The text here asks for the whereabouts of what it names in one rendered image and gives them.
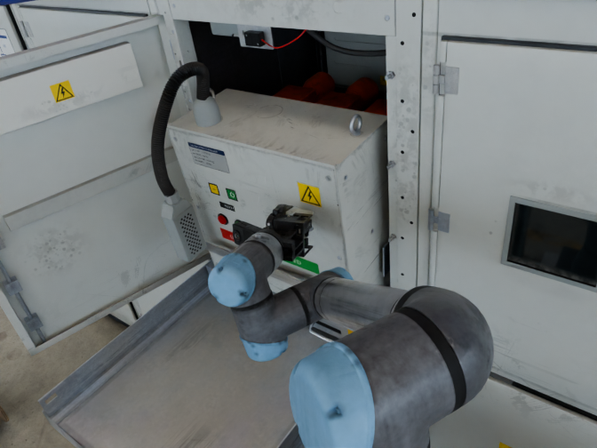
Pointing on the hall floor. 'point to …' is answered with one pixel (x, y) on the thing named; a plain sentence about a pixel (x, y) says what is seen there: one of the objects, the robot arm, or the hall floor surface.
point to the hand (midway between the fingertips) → (295, 213)
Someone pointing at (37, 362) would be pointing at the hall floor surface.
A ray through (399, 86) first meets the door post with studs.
